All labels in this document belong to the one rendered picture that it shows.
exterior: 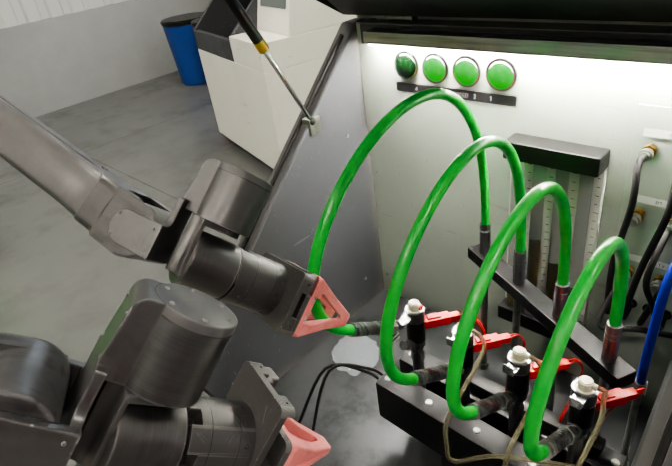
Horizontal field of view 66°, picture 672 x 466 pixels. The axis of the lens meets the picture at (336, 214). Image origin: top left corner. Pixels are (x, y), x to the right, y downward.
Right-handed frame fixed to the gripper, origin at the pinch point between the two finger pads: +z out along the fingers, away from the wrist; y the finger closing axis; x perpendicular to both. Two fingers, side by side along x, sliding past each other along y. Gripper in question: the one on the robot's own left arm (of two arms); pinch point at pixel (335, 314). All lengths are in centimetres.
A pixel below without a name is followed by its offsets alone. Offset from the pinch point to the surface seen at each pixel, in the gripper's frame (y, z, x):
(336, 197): -2.1, -7.8, -11.8
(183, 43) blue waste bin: 595, 76, -166
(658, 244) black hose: -13.8, 33.5, -25.4
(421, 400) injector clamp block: 5.8, 25.8, 8.0
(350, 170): -2.0, -7.6, -15.1
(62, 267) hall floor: 295, 19, 66
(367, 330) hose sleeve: 2.2, 7.4, 0.7
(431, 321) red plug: 5.1, 20.3, -3.5
